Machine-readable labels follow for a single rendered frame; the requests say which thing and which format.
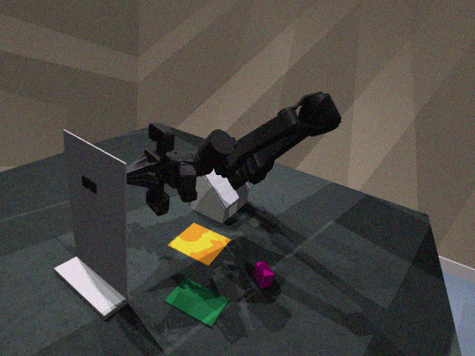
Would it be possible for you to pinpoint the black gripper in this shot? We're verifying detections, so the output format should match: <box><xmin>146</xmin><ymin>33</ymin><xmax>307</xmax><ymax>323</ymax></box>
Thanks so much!
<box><xmin>127</xmin><ymin>122</ymin><xmax>196</xmax><ymax>216</ymax></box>

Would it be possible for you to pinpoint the green flat rectangular mat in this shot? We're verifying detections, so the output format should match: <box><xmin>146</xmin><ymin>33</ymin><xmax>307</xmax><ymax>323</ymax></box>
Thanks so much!
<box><xmin>164</xmin><ymin>277</ymin><xmax>229</xmax><ymax>327</ymax></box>

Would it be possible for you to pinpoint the grey panel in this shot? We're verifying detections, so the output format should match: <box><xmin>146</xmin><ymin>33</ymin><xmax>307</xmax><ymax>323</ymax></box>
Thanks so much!
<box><xmin>54</xmin><ymin>129</ymin><xmax>128</xmax><ymax>320</ymax></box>

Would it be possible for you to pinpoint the magenta block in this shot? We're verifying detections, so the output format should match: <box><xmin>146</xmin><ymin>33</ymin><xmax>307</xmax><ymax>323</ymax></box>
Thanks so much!
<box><xmin>253</xmin><ymin>261</ymin><xmax>275</xmax><ymax>289</ymax></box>

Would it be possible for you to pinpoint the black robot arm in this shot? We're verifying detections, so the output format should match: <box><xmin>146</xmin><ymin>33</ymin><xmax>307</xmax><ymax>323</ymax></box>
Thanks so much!
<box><xmin>170</xmin><ymin>92</ymin><xmax>342</xmax><ymax>202</ymax></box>

